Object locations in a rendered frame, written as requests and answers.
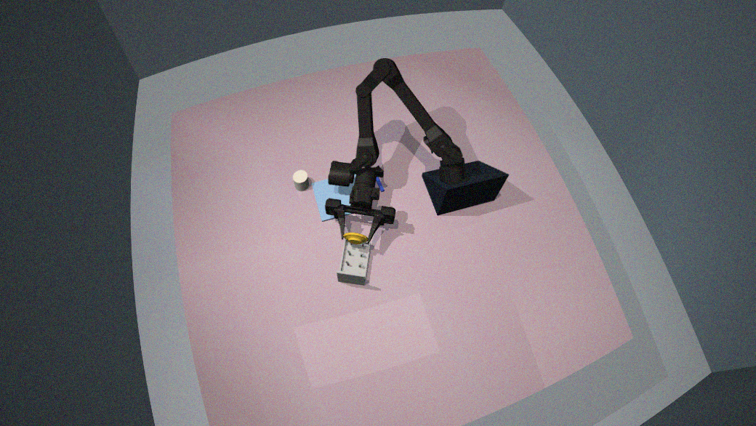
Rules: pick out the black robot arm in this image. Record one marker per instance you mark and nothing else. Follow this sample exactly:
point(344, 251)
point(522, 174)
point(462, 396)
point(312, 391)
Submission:
point(452, 169)

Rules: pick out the grey dish rack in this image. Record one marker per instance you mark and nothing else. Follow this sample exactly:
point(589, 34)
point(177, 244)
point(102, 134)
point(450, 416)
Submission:
point(353, 263)

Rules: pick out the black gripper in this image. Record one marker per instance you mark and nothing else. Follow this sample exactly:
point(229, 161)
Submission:
point(335, 208)

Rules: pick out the light blue flat mat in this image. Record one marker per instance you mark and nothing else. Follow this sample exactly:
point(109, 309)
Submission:
point(323, 190)

